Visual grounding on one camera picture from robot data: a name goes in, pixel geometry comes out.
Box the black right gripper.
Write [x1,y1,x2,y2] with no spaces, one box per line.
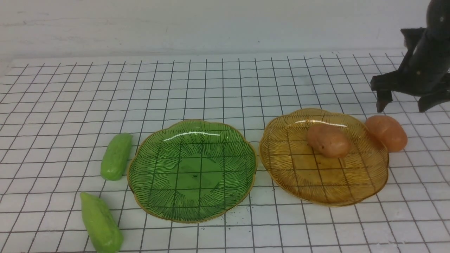
[370,0,450,113]

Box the orange potato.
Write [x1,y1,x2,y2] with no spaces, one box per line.
[365,115,408,153]
[306,124,351,158]

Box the green cucumber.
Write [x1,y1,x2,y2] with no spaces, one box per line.
[100,133,133,181]
[80,192,124,253]

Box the amber glass plate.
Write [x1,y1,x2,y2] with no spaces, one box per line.
[259,108,389,207]

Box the green glass plate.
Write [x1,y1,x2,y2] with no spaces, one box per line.
[127,120,258,223]

